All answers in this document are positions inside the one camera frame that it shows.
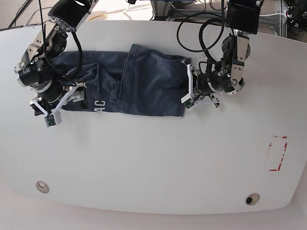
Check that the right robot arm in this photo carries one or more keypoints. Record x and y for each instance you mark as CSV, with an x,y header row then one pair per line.
x,y
36,69

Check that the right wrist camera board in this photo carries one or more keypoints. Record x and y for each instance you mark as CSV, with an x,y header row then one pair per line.
x,y
50,120

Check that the red tape rectangle marking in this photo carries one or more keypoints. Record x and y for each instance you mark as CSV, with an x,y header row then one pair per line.
x,y
276,151

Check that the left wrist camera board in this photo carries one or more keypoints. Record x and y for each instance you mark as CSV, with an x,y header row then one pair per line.
x,y
190,104

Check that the table grommet hole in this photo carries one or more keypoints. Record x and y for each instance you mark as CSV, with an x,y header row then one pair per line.
x,y
42,187
252,199

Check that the dark blue t-shirt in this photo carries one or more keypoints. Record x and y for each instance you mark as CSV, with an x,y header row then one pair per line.
x,y
142,81

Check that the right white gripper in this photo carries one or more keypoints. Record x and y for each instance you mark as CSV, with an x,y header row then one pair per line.
x,y
51,99

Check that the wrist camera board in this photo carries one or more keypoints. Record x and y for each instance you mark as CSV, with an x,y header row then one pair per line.
x,y
50,120
190,104

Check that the right table grommet hole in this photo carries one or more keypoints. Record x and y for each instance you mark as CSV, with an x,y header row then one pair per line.
x,y
252,199

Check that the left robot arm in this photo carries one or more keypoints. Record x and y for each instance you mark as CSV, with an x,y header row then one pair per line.
x,y
226,75

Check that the left table grommet hole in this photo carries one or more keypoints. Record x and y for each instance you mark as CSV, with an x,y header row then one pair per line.
x,y
42,187

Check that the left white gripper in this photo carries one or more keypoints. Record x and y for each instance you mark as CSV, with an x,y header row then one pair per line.
x,y
197,88

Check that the aluminium frame rail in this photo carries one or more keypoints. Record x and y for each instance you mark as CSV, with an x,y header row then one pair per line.
x,y
272,19

